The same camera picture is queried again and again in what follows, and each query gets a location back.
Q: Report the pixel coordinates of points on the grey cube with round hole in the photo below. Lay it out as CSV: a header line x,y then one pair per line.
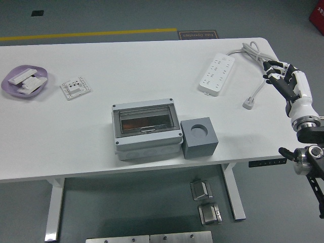
x,y
200,149

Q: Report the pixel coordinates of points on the small white plastic piece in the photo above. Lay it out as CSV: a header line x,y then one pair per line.
x,y
23,90

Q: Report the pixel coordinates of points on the metal block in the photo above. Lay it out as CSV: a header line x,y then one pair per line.
x,y
201,189
210,214

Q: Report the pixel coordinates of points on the black table control panel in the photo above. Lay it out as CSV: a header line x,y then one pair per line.
x,y
263,163

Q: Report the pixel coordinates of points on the grey box with clear lid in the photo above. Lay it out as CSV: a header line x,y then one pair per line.
x,y
146,145

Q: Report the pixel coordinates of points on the yellow floor tape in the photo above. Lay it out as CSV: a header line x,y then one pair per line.
x,y
88,34

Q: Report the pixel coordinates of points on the white power strip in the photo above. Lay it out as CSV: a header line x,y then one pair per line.
x,y
215,76

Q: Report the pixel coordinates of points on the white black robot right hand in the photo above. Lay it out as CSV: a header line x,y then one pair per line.
x,y
302,103

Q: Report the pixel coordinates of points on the long white plastic bar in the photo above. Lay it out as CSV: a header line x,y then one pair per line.
x,y
20,76

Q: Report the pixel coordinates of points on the purple tray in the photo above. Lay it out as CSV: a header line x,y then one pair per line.
x,y
40,72

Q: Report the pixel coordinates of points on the white plastic block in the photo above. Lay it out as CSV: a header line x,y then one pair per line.
x,y
35,81

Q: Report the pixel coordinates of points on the orange cylinder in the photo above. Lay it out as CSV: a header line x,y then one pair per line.
x,y
130,125

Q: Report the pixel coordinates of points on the white socket module plate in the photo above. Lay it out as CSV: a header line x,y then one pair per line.
x,y
76,87

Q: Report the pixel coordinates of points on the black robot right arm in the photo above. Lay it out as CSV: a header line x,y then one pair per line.
x,y
311,134

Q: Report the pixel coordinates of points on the metal plate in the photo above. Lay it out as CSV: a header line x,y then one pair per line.
x,y
181,238
116,239

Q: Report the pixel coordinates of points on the red box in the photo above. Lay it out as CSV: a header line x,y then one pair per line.
x,y
317,17

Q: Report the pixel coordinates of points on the black floor sign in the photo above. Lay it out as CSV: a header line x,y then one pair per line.
x,y
198,35

